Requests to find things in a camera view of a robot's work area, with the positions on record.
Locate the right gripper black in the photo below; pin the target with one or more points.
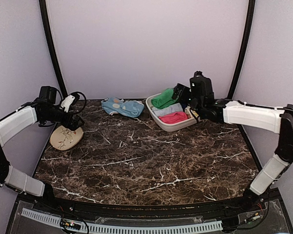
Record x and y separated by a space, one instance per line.
182 99

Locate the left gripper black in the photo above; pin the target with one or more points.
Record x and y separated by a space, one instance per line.
72 126

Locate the green towel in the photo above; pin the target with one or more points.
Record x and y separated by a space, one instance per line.
164 100

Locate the yellow-green crocodile towel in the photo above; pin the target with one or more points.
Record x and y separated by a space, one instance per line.
191 113

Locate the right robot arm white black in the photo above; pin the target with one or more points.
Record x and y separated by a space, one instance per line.
199 96

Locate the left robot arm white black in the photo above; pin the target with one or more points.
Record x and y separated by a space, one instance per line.
45 112

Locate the lavender rolled towel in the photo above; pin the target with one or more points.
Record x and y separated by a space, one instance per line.
167 110

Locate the beige embroidered round cloth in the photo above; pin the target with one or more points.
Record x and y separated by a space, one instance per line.
63 139

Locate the pink rolled towel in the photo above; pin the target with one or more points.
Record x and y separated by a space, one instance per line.
173 118

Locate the white plastic basin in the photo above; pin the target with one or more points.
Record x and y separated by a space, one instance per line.
165 126

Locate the light blue patterned towel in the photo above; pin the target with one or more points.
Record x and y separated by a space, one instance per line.
129 108

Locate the small circuit board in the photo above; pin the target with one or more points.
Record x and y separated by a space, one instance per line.
69 225

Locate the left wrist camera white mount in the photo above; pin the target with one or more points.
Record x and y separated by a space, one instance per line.
68 102

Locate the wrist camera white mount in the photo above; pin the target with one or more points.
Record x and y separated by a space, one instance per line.
68 102
198 74

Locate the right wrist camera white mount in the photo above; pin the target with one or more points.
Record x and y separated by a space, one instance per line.
198 74

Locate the black front rail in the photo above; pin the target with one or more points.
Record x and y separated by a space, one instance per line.
223 209

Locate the white slotted cable duct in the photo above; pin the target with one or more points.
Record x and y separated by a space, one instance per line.
126 226

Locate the right black frame post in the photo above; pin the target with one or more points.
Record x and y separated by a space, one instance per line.
243 48

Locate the black frame post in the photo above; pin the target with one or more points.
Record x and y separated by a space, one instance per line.
51 46
243 48

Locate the left black frame post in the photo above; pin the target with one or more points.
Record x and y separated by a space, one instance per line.
51 46

